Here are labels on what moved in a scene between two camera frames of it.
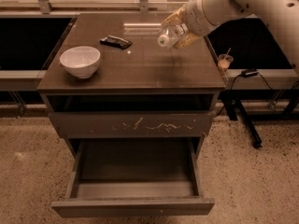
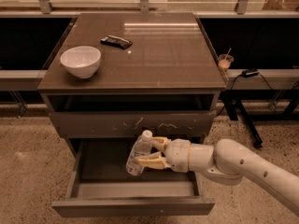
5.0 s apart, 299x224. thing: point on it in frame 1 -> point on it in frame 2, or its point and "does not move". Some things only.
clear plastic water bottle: (170, 35) -> (142, 147)
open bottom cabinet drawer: (126, 177) does not move
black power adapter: (246, 73) does not move
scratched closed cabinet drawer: (132, 124) does not move
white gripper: (196, 17) -> (177, 154)
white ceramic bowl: (80, 61) does not move
